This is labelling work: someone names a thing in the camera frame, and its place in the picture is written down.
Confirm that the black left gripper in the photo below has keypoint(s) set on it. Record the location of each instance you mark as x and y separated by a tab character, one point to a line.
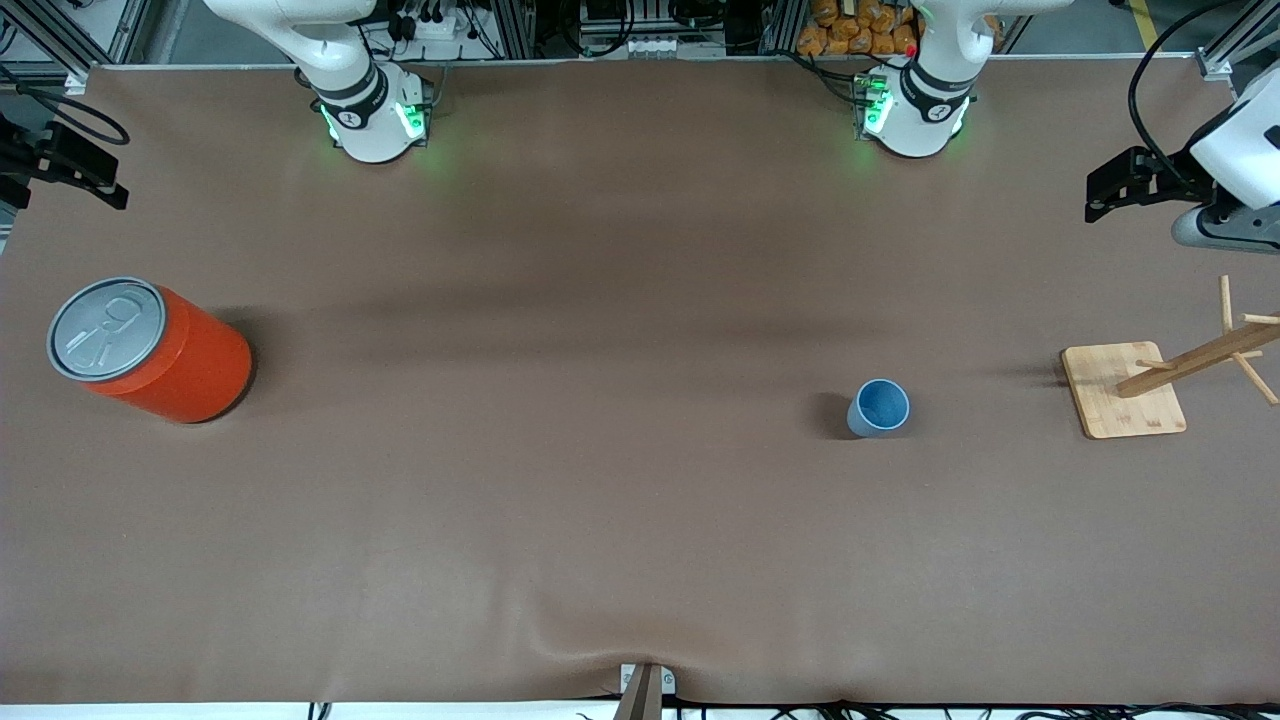
1172	172

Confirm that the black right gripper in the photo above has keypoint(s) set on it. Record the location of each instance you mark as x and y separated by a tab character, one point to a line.
20	158

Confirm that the light blue plastic cup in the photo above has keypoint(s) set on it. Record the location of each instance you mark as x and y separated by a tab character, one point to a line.
878	410

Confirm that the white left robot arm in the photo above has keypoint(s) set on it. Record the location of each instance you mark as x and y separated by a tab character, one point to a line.
915	135

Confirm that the wooden mug tree stand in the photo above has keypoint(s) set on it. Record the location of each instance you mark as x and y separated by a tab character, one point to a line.
1125	405

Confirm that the orange can with grey lid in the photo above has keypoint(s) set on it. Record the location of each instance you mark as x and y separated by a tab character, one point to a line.
185	375

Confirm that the bag of orange items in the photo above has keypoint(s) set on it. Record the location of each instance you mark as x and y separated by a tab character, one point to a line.
850	30

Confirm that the white power strip with plugs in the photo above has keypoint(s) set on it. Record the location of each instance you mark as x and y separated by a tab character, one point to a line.
440	25

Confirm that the white terminal block strip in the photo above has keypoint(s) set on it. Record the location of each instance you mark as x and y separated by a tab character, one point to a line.
670	47

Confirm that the brown table mat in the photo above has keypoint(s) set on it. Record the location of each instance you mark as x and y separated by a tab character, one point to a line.
500	450

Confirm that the aluminium frame profile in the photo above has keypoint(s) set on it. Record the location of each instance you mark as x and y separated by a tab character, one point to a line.
1215	62
515	30
60	35

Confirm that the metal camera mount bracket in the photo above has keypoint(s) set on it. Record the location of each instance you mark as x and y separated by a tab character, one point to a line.
645	690

